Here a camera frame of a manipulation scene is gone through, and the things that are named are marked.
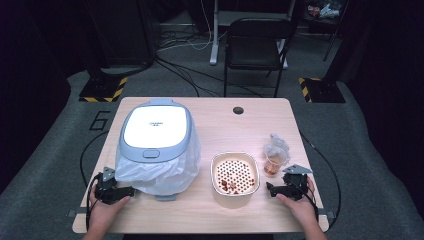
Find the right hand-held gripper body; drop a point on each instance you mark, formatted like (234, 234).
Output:
(295, 183)

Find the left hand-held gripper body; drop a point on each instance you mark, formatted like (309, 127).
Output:
(108, 190)

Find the large grey blurred sheet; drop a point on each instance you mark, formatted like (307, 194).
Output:
(160, 173)

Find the blue-grey trash can white lid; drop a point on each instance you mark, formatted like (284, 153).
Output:
(155, 126)

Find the person's left hand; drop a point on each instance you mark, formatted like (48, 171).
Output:
(105, 213)

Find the person's right hand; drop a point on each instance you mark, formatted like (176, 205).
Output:
(301, 208)

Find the clear plastic cup brown liquid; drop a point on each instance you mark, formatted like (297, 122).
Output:
(273, 166)

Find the cream strainer bowl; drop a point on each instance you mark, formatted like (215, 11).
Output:
(233, 200)

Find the crumpled clear plastic wrap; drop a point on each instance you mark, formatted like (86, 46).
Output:
(276, 143)

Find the brown food scraps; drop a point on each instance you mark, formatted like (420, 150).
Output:
(230, 186)

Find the black stand base hazard stripes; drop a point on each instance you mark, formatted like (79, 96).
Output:
(100, 90)
(325, 91)

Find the black folding chair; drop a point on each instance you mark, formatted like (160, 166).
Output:
(256, 46)

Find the black cabinet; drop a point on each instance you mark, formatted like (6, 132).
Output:
(123, 33)

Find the shelf with clutter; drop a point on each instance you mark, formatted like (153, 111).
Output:
(323, 11)

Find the white desk frame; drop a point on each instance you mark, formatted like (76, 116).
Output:
(214, 33)

